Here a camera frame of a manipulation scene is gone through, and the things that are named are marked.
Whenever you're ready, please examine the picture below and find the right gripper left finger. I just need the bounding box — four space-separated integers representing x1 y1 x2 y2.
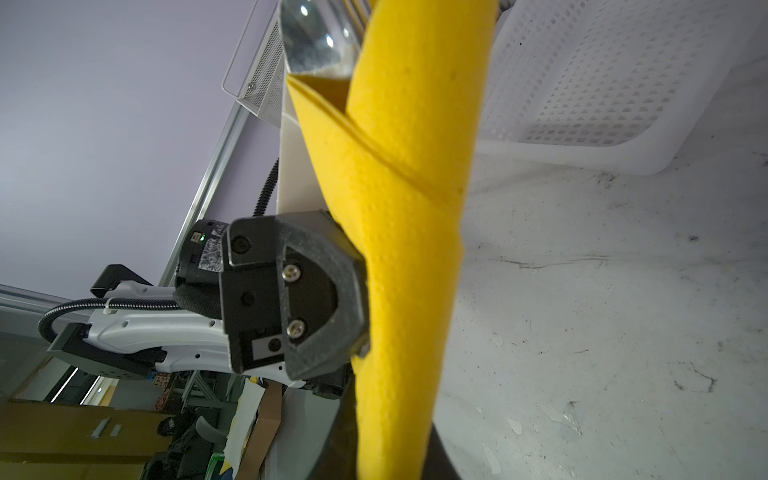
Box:
307 389 358 480

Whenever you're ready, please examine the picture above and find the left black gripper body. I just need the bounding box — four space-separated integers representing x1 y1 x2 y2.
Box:
173 216 285 375

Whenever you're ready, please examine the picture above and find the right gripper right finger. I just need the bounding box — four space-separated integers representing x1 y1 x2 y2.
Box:
422 425 461 480

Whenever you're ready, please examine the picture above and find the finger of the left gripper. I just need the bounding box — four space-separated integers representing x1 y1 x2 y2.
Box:
276 211 370 380

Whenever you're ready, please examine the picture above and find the metal spoon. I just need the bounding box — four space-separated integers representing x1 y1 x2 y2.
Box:
278 0 368 80

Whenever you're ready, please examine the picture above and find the white plastic perforated basket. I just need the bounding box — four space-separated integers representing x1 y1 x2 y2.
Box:
475 0 767 175

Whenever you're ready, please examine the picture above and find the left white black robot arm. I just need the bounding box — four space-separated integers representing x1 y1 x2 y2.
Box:
38 211 369 393

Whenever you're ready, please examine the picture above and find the left black corrugated cable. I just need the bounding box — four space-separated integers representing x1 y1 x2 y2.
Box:
37 158 282 344

